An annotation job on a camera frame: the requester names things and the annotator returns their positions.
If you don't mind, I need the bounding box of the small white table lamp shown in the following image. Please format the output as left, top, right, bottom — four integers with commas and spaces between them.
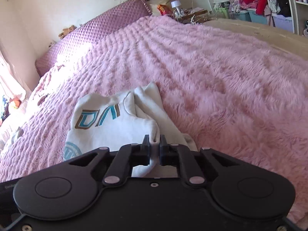
171, 0, 181, 17

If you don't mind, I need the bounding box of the red snack bag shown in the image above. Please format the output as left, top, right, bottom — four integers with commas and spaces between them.
157, 4, 173, 16

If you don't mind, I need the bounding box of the red clothes pile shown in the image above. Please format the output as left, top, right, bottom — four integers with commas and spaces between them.
242, 0, 268, 15

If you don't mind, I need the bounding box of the pink curtain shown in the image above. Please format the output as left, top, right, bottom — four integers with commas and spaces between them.
1, 42, 27, 101

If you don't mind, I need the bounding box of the lilac storage bin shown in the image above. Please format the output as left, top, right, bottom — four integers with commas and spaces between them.
272, 14, 294, 33

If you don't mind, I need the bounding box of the brown teddy bear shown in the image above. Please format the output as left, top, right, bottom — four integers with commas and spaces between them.
59, 25, 77, 39

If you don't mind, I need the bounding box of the teal storage bin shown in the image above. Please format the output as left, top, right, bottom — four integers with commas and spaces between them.
230, 10, 267, 24

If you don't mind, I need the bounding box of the orange plush toy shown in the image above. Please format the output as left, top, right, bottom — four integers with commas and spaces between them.
8, 97, 21, 110

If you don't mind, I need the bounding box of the pink fluffy bed blanket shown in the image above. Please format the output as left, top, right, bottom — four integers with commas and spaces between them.
1, 17, 307, 222

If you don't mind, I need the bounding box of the white sweatshirt with teal print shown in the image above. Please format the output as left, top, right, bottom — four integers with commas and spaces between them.
63, 82, 197, 177

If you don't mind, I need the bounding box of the white open wardrobe shelving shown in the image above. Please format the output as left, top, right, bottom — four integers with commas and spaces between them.
209, 0, 307, 37

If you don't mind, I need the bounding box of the purple quilted headboard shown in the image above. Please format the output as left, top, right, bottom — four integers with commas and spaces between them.
35, 0, 152, 77

